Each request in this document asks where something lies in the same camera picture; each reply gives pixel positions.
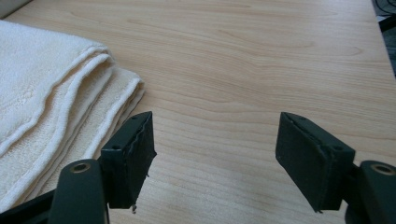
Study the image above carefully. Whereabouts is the cream towel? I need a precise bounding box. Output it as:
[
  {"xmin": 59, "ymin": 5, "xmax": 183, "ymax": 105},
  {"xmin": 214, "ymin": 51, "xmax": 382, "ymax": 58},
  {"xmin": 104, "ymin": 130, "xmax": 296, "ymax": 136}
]
[{"xmin": 0, "ymin": 20, "xmax": 146, "ymax": 214}]

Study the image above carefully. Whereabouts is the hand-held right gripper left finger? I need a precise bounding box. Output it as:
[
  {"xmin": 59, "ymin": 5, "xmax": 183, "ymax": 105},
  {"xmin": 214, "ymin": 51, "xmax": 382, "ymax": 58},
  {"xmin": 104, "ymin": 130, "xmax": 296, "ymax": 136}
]
[{"xmin": 100, "ymin": 110, "xmax": 158, "ymax": 215}]

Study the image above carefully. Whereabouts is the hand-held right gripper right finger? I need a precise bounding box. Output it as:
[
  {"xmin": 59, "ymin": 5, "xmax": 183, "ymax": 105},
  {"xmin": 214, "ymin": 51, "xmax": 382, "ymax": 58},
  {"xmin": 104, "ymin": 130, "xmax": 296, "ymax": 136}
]
[{"xmin": 275, "ymin": 111, "xmax": 357, "ymax": 214}]

